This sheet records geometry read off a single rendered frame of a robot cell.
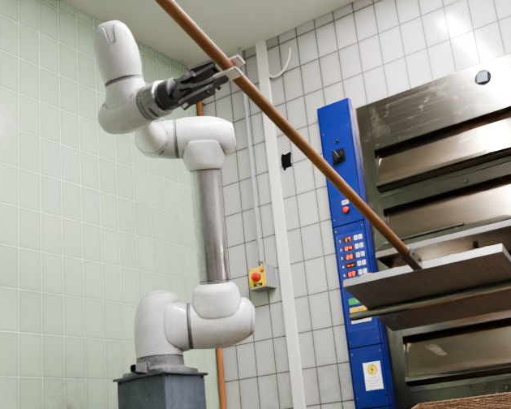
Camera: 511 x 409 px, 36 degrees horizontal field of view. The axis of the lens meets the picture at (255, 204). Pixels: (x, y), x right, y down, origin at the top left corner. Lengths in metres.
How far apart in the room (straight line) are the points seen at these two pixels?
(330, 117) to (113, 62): 1.56
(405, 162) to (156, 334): 1.29
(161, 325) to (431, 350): 1.08
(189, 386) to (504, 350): 1.14
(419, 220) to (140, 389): 1.30
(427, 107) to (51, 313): 1.67
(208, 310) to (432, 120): 1.26
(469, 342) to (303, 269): 0.78
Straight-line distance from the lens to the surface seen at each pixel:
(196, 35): 1.81
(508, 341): 2.98
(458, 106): 3.21
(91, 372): 3.01
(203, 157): 2.54
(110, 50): 2.06
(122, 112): 2.02
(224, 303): 2.53
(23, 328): 2.83
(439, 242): 2.94
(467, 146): 3.14
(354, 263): 3.21
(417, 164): 3.20
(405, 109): 3.30
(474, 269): 2.54
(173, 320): 2.55
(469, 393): 3.01
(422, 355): 3.09
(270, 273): 3.41
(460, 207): 3.10
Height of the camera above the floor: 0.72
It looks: 18 degrees up
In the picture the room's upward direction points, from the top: 6 degrees counter-clockwise
